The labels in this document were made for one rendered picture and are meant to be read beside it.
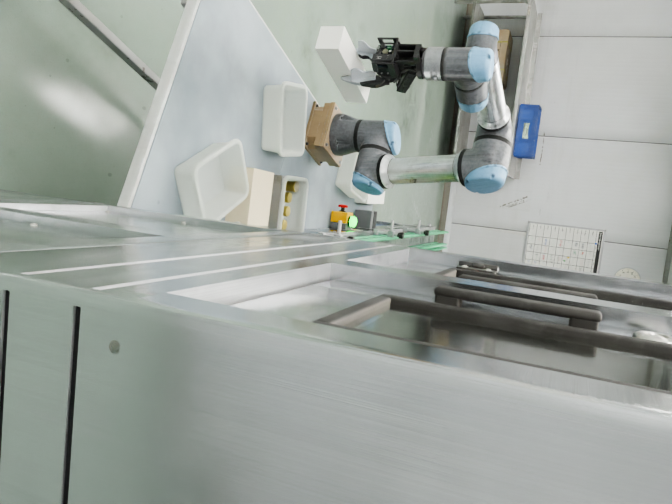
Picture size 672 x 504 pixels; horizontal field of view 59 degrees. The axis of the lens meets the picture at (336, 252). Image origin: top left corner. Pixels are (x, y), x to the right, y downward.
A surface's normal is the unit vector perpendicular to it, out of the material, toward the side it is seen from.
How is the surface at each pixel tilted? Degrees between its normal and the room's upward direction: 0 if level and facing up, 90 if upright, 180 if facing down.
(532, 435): 90
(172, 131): 0
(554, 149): 90
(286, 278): 0
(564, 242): 90
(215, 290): 0
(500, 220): 90
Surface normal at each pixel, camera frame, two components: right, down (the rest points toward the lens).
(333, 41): -0.32, -0.30
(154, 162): 0.92, 0.14
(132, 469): -0.38, 0.05
